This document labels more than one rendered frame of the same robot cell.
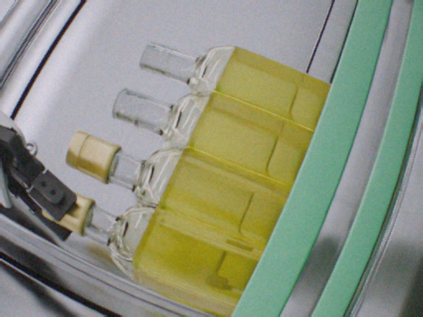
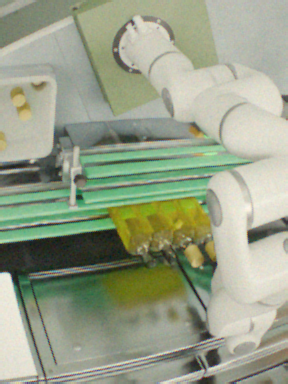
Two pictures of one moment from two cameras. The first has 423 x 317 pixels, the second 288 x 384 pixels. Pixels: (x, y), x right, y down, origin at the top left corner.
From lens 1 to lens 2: 123 cm
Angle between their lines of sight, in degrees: 75
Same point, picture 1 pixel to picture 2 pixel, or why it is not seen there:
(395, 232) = (177, 139)
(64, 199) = not seen: hidden behind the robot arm
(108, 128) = (154, 305)
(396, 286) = (188, 134)
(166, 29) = (100, 316)
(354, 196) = (174, 156)
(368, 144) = (157, 158)
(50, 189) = not seen: hidden behind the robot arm
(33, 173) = not seen: hidden behind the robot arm
